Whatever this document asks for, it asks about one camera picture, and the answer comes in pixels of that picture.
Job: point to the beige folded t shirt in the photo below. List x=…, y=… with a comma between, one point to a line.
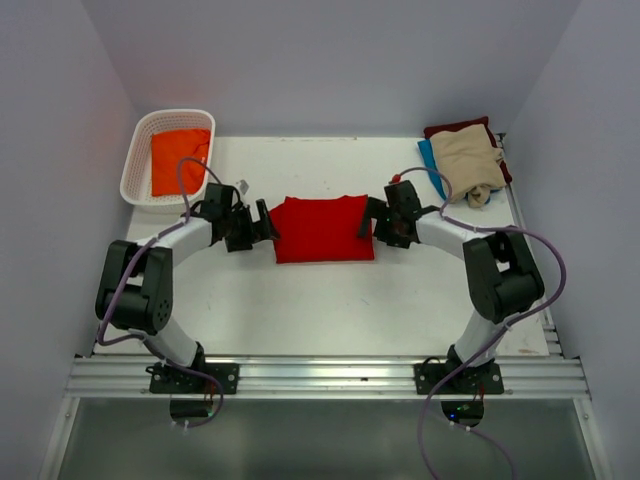
x=470, y=163

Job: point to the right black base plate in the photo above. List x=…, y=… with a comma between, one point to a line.
x=486, y=379

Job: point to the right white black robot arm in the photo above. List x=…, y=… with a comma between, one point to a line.
x=502, y=278

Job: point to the white plastic basket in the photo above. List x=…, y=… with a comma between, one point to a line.
x=136, y=178

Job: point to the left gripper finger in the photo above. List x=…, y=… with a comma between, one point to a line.
x=247, y=231
x=264, y=227

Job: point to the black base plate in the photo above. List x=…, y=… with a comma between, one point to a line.
x=486, y=379
x=214, y=377

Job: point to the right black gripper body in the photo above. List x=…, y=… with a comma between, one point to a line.
x=386, y=229

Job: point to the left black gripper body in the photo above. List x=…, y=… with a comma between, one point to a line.
x=226, y=216

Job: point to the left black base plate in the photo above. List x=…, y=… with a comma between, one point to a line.
x=214, y=377

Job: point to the blue folded t shirt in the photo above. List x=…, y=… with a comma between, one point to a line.
x=431, y=167

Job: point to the orange t shirt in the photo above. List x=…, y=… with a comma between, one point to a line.
x=167, y=150

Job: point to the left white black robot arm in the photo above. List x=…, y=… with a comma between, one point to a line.
x=136, y=289

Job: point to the maroon folded t shirt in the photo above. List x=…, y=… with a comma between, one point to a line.
x=430, y=131

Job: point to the red t shirt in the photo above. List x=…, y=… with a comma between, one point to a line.
x=322, y=230

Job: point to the aluminium mounting rail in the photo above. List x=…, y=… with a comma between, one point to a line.
x=551, y=377

